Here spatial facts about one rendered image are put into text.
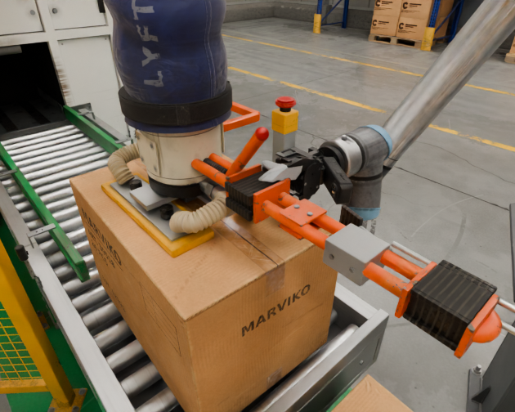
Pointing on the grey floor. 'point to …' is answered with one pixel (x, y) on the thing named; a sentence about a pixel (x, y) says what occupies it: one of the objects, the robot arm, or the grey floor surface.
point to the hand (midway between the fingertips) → (266, 198)
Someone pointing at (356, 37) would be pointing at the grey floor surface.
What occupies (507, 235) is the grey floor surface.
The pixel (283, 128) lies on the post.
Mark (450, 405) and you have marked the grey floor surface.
